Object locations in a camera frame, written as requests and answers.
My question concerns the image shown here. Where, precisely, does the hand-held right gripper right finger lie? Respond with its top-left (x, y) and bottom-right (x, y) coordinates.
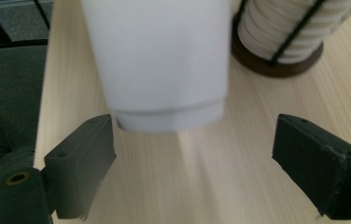
top-left (271, 113), bottom-right (351, 221)

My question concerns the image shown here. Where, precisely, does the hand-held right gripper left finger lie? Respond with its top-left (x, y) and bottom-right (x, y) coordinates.
top-left (43, 113), bottom-right (118, 221)

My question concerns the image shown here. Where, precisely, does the white paper cup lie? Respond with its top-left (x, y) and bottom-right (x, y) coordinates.
top-left (79, 0), bottom-right (232, 134)

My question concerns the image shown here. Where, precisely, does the dark wooden coaster holder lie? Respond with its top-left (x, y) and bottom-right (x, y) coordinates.
top-left (231, 0), bottom-right (326, 78)

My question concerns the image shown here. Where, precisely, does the stack of white coasters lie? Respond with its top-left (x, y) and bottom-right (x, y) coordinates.
top-left (237, 0), bottom-right (351, 65)

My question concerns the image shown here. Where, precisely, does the black cable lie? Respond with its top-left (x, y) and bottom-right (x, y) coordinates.
top-left (33, 0), bottom-right (53, 31)

